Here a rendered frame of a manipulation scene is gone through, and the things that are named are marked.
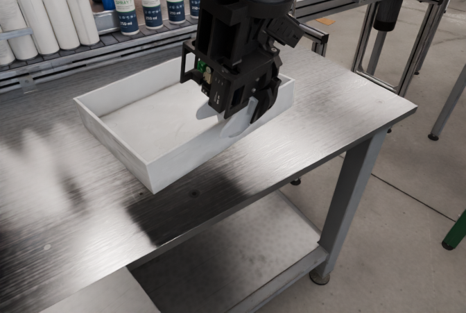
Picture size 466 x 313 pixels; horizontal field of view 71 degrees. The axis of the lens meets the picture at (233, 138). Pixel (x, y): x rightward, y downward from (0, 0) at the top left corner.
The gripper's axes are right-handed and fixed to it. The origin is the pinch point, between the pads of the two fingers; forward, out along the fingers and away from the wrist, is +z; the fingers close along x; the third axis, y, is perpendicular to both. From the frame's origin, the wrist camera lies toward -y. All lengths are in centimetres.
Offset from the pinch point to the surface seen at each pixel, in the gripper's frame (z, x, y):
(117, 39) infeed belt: 24, -55, -17
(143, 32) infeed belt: 23, -53, -25
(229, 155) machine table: 16.5, -3.4, -7.2
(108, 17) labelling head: 20, -60, -18
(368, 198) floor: 94, 28, -95
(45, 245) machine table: 18.3, -10.3, 25.1
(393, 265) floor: 89, 50, -69
